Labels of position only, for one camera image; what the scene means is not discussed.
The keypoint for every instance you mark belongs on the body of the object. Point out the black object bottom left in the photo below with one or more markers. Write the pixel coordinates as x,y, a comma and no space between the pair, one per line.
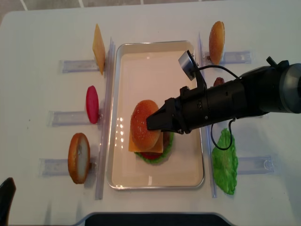
7,192

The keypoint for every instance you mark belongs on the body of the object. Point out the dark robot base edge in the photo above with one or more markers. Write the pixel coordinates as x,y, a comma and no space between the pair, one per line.
154,219

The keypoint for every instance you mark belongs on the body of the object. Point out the clear acrylic left rack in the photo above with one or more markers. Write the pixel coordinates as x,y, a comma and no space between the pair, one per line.
58,167

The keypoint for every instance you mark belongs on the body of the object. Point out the white rectangular serving tray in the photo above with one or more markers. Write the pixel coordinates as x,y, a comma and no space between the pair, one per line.
151,71

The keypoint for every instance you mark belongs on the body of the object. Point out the upright brown meat patty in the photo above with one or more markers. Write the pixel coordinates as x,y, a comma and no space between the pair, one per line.
219,81

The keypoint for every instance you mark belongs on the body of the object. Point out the upright red tomato slice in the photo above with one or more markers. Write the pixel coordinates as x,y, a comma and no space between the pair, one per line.
92,104

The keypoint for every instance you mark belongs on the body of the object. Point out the cheese slice on burger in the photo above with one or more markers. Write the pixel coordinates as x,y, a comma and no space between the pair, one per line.
157,148

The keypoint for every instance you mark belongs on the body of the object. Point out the upright bun bottom left rack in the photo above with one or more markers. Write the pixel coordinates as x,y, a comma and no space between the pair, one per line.
79,158

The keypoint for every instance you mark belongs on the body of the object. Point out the tomato slice in burger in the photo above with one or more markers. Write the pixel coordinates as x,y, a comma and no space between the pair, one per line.
150,155

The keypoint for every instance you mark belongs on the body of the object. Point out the sesame top bun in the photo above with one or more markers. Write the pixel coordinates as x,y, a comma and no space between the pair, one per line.
143,138

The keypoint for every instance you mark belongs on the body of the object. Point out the meat patty in burger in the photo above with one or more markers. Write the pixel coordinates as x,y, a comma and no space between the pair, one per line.
166,139

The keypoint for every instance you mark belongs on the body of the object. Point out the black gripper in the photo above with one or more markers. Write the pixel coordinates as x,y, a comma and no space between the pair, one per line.
182,114

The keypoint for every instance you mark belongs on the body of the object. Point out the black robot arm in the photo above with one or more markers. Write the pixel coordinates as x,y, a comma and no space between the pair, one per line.
272,88

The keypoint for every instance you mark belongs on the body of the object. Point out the upright bun slice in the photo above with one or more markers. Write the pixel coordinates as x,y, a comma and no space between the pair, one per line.
216,42

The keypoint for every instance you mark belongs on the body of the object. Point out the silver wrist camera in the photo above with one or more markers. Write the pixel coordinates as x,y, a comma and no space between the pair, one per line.
188,65

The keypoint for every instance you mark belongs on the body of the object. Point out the lettuce leaf in burger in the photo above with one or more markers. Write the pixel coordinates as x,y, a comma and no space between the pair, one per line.
164,155

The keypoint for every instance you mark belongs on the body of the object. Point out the upright green lettuce leaf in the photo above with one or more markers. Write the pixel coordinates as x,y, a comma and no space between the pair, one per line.
225,163

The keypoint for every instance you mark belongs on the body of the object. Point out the upright cheese slice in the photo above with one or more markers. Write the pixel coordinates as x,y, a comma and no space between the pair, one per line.
99,49

